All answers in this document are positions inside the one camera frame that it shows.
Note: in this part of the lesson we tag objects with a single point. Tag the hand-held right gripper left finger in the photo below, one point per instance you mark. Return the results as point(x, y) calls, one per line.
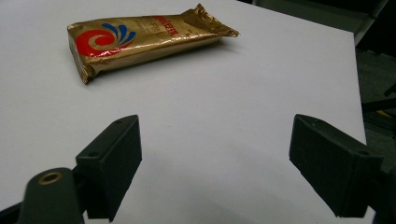
point(109, 168)

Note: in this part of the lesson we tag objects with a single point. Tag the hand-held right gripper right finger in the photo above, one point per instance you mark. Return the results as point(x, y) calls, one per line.
point(333, 168)

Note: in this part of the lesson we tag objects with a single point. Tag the gold foil snack packet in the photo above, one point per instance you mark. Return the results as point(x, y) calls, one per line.
point(137, 42)

